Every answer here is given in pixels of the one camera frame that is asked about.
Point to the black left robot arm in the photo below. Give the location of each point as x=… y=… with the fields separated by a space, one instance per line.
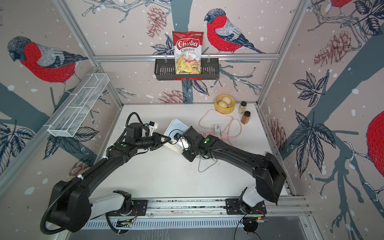
x=70 y=207

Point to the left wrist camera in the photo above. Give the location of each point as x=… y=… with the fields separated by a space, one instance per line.
x=152 y=126

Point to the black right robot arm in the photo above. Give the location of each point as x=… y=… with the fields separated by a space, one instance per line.
x=268 y=173

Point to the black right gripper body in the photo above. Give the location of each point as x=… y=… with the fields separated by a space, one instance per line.
x=190 y=153

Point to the pale spice jar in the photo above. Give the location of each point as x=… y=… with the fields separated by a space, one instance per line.
x=242 y=107

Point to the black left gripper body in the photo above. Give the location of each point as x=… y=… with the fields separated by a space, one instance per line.
x=149 y=142

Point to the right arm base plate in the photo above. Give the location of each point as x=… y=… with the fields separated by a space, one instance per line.
x=235 y=206

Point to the white bun in steamer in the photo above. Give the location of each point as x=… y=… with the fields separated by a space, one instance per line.
x=225 y=102

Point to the blue white electronic scale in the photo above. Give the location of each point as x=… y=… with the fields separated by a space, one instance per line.
x=176 y=132

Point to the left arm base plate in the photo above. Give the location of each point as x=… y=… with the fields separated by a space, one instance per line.
x=136 y=208

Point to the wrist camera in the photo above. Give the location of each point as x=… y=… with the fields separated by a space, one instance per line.
x=152 y=126
x=181 y=141

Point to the yellow bamboo steamer basket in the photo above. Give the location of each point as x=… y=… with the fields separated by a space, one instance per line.
x=224 y=111

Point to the white wire mesh shelf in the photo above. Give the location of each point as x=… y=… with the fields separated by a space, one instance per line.
x=71 y=118

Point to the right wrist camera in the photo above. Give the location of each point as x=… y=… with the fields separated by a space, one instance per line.
x=181 y=141

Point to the orange spice jar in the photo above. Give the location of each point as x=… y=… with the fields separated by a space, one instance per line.
x=246 y=117

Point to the red Chuba chips bag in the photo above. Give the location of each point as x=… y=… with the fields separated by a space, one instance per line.
x=188 y=52

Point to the white USB charger block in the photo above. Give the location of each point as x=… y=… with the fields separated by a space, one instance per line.
x=217 y=130

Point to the black wall basket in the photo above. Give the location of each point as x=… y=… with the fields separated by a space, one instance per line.
x=165 y=70

